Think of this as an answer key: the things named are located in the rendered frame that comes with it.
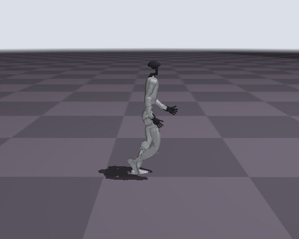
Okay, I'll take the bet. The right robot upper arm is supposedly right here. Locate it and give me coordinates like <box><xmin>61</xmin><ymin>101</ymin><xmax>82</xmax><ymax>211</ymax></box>
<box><xmin>145</xmin><ymin>79</ymin><xmax>157</xmax><ymax>100</ymax></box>

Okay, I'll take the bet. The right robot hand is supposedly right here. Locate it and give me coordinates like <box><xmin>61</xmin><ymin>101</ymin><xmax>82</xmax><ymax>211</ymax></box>
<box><xmin>151</xmin><ymin>113</ymin><xmax>163</xmax><ymax>128</ymax></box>

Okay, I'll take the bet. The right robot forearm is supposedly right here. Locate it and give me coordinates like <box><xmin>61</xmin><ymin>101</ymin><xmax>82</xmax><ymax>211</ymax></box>
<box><xmin>145</xmin><ymin>97</ymin><xmax>154</xmax><ymax>119</ymax></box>

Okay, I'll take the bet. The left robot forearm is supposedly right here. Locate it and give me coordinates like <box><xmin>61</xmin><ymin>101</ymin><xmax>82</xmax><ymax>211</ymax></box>
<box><xmin>155</xmin><ymin>99</ymin><xmax>167</xmax><ymax>110</ymax></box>

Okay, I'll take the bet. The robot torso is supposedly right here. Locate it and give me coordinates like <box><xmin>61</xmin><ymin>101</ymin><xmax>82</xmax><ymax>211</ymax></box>
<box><xmin>142</xmin><ymin>76</ymin><xmax>158</xmax><ymax>121</ymax></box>

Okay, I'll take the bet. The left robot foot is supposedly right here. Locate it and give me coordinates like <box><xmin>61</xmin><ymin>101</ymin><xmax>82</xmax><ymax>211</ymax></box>
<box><xmin>131</xmin><ymin>169</ymin><xmax>148</xmax><ymax>174</ymax></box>

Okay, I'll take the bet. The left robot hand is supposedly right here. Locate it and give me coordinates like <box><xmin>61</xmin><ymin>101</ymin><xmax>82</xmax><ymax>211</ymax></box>
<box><xmin>164</xmin><ymin>106</ymin><xmax>178</xmax><ymax>115</ymax></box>

